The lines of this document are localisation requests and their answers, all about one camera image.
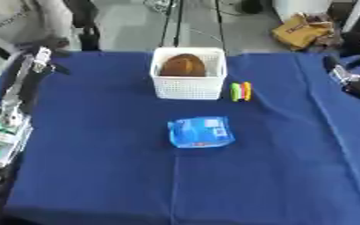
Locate green marker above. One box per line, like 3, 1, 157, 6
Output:
229, 82, 241, 103

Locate brown paper bag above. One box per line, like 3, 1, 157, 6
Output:
270, 12, 340, 50

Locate brown round soft toy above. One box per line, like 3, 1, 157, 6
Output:
158, 53, 208, 78

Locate black tripod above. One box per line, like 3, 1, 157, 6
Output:
158, 0, 229, 55

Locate black stand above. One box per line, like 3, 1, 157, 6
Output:
63, 0, 104, 52

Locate white perforated plastic basket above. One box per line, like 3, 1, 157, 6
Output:
149, 47, 229, 101

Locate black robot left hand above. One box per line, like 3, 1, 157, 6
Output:
0, 46, 73, 116

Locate blue plastic packet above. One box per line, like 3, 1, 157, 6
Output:
166, 116, 237, 149

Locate white bin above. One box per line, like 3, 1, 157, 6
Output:
270, 0, 334, 16

